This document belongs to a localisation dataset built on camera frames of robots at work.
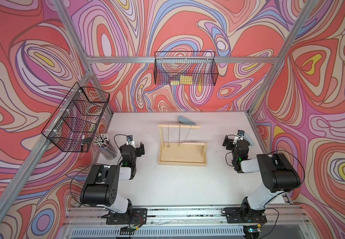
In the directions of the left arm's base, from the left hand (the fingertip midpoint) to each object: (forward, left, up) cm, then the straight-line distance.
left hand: (134, 143), depth 93 cm
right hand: (+3, -64, -1) cm, 64 cm away
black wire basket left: (-5, +26, +21) cm, 34 cm away
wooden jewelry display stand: (-4, -32, -7) cm, 33 cm away
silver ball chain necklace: (+1, -21, -6) cm, 22 cm away
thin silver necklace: (+15, -35, -9) cm, 39 cm away
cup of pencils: (-6, +15, +10) cm, 19 cm away
